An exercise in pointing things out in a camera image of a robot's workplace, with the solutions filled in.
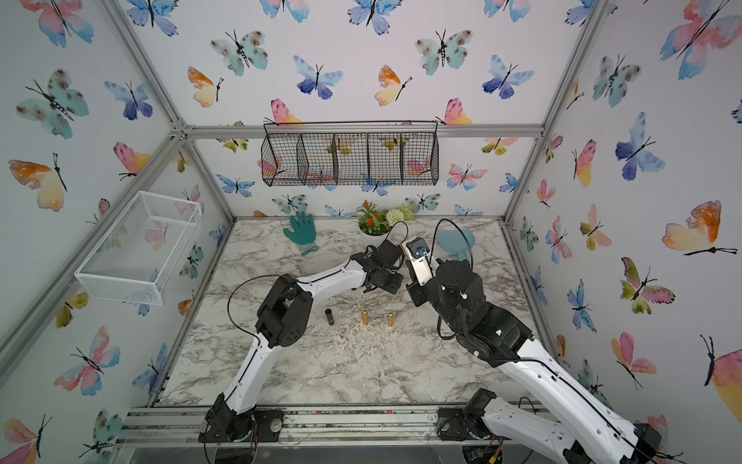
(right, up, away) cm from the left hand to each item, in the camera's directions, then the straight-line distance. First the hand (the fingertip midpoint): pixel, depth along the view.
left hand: (399, 279), depth 98 cm
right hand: (+2, +9, -34) cm, 35 cm away
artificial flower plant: (-8, +19, -1) cm, 20 cm away
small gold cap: (-3, -12, -9) cm, 15 cm away
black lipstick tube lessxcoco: (-22, -10, -11) cm, 26 cm away
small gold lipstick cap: (-11, -11, -9) cm, 18 cm away
